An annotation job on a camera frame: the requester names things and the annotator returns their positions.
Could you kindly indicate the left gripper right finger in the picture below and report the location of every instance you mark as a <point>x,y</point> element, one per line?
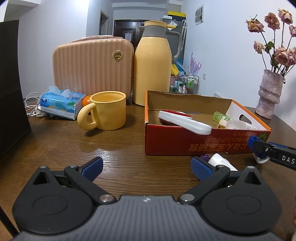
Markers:
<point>210,179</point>

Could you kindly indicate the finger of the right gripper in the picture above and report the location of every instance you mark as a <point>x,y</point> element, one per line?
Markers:
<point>263,150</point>

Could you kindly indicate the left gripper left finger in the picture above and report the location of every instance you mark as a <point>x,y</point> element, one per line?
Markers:
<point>82,178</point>

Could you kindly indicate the white spray bottle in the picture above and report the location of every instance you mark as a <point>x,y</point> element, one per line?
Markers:
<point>217,159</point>

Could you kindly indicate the purple bottle cap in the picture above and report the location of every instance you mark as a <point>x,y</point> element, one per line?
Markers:
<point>205,157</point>

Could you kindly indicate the white square plastic bottle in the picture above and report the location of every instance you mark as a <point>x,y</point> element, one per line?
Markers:
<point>239,125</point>

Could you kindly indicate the green spray bottle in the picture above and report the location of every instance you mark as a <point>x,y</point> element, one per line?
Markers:
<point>218,116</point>

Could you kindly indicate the red white lint brush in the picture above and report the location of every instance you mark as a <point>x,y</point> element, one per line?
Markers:
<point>185,122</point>

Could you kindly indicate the white round tape disc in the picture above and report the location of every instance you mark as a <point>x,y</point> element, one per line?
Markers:
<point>261,158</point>

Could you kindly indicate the white yellow square gadget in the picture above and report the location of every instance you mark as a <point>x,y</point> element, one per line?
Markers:
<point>222,124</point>

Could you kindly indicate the person's left hand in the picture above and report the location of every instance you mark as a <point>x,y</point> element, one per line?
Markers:
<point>294,223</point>

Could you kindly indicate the red cardboard box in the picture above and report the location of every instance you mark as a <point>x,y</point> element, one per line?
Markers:
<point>170,140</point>

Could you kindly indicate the pink textured vase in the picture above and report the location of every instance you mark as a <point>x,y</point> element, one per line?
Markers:
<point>269,93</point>

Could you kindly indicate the yellow mug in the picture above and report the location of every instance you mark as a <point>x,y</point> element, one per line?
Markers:
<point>106,111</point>

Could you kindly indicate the blue tissue pack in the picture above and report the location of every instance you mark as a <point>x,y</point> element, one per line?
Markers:
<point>63,103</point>

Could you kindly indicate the orange fruit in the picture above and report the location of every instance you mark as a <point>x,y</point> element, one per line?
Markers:
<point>86,100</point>

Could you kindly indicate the black paper bag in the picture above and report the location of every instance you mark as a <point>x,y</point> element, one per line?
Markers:
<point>14,121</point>

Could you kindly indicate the dried pink roses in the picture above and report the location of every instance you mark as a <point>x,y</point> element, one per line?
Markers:
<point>278,32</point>

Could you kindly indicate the peach ribbed suitcase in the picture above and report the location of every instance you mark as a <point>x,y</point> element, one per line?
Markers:
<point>94,64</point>

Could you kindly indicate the yellow thermos jug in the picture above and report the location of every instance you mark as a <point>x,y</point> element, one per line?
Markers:
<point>153,60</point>

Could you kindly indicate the dark entrance door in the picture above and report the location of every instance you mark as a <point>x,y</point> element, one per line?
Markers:
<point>129,30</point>

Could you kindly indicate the yellow box on fridge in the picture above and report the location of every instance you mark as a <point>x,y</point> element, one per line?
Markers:
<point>176,14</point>

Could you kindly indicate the wire storage cart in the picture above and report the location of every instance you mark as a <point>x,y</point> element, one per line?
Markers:
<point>187,84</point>

